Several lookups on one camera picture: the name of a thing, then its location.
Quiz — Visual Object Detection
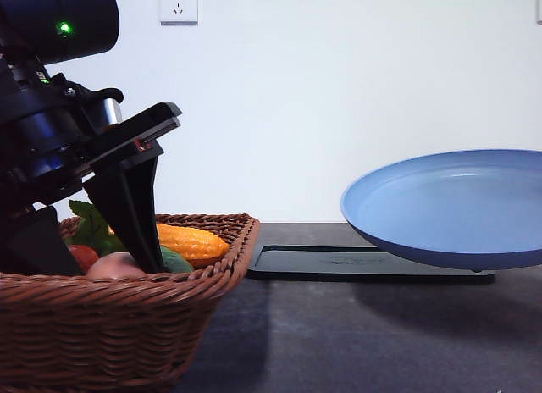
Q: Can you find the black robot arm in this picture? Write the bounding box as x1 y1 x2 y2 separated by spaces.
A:
0 0 182 275

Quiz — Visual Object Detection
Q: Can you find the blue plate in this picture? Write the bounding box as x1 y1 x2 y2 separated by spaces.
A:
340 149 542 271

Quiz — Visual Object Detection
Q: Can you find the green vegetable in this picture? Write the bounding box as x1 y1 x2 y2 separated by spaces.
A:
160 246 194 273

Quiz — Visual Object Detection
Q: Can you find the brown wicker basket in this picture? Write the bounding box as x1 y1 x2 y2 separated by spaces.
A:
0 213 260 393

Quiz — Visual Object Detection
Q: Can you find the black tray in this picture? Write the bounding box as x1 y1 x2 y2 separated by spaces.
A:
245 246 495 284

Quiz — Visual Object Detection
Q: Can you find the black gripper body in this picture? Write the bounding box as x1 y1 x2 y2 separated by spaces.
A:
0 64 182 214

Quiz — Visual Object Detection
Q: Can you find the yellow corn cob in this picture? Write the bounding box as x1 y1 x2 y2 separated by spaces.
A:
108 224 230 261

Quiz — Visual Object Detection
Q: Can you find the white wall socket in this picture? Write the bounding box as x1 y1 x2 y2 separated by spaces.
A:
160 0 199 26

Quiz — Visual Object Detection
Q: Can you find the orange carrot with leaves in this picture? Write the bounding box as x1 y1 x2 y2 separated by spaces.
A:
59 200 126 273

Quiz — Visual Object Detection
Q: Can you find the pink egg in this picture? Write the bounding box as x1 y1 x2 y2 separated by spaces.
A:
86 252 150 279

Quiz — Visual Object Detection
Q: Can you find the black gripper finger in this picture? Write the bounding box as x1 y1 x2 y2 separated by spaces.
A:
0 206 85 274
82 155 163 274

